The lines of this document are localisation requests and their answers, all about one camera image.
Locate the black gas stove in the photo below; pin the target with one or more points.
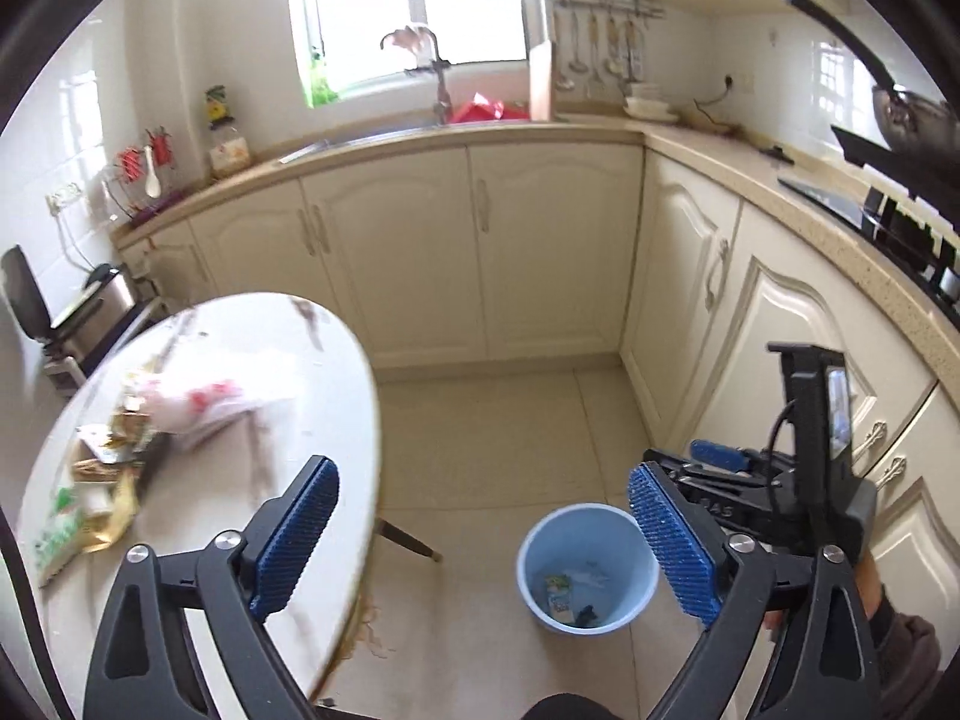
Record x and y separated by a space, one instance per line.
929 258

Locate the stacked white bowls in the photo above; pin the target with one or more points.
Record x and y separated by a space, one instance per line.
645 102

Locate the light blue trash bin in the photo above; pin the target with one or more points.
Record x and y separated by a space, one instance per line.
586 570

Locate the wooden cutting board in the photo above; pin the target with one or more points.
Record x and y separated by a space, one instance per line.
542 82

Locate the green dish soap bottle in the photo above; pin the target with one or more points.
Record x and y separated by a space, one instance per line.
318 89

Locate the green checked white package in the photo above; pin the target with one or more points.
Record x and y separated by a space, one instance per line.
63 536

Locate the cream base cabinets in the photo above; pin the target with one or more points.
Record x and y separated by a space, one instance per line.
681 255

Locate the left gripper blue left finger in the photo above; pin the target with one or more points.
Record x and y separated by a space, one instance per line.
284 532

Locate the white wall socket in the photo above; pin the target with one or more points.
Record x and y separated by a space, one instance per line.
64 197

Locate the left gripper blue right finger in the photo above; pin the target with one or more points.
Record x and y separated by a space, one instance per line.
686 563

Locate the red basin in sink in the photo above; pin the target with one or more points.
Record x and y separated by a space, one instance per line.
481 109

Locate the glass jar with yellow lid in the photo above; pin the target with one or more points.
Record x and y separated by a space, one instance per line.
229 152

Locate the round white marble table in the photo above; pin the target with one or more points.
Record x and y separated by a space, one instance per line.
319 398

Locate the right hand dark sleeve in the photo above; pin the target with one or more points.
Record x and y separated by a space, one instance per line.
871 590

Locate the silver kitchen faucet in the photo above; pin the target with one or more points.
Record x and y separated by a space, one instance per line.
421 41

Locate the hanging utensil rail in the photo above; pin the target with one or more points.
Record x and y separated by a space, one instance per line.
603 43

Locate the phone on gripper mount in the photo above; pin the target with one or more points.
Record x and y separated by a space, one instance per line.
816 385

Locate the black frying pan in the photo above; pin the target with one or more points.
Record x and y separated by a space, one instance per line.
910 123

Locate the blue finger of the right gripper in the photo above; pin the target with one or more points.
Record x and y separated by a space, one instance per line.
731 459

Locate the yellow snack wrapper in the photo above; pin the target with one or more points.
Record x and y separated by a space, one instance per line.
105 530

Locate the wire rack with red cups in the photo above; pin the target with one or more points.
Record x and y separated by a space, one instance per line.
142 181

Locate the clear pink plastic bag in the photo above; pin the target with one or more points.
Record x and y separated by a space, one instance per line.
193 412

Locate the crumpled beige wrapper pile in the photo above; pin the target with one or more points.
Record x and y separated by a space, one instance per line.
121 443

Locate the black silver grill appliance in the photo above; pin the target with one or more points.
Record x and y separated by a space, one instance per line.
107 313

